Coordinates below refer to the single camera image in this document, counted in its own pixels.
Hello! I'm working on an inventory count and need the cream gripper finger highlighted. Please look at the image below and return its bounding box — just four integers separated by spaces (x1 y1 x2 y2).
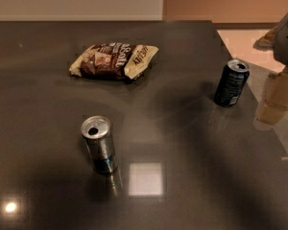
255 68 288 126

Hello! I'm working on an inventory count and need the dark blue soda can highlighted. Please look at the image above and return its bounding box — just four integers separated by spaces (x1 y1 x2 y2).
214 59 250 107

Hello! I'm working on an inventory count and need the brown white snack bag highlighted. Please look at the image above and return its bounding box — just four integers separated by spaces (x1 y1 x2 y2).
69 42 158 81

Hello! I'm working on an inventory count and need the silver redbull can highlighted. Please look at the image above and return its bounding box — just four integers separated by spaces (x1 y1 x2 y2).
81 116 117 174

